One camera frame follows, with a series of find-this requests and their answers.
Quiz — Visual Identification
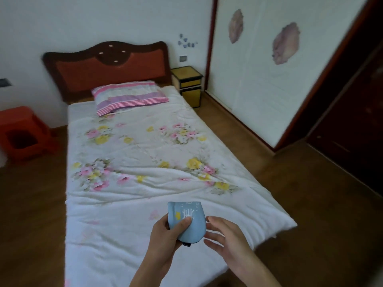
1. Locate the yellow bedside cabinet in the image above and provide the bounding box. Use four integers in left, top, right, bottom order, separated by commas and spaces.
170, 66, 204, 109

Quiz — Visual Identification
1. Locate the pink striped pillow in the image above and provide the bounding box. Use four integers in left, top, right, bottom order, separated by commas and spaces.
91, 81, 170, 117

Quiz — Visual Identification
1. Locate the dark brown wooden door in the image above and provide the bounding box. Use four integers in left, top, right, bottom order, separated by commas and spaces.
305, 37, 383, 198

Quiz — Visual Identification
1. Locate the white sliding-door wardrobe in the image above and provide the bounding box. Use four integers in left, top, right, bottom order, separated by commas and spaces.
205, 0, 381, 152

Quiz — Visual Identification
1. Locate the person's left forearm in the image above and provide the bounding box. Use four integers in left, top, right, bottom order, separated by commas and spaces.
129, 259, 173, 287

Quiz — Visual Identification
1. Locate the person's right hand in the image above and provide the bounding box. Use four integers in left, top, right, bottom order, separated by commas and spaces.
203, 216, 261, 279

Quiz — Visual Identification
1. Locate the person's right forearm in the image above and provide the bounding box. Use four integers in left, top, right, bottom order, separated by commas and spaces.
237, 258, 282, 287

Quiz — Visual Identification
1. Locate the light blue printed packet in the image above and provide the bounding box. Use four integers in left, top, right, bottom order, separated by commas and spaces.
167, 201, 207, 247

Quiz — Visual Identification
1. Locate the person's left hand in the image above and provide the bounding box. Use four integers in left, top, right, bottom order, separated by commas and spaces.
146, 214, 193, 267

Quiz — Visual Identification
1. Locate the dark wooden padded headboard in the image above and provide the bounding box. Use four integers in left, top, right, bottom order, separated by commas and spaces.
42, 41, 172, 105

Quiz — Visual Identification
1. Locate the red plastic stool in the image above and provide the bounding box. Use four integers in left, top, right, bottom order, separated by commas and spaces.
0, 106, 59, 162

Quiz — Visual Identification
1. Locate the white floral quilt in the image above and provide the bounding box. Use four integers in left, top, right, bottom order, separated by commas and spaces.
64, 86, 298, 287

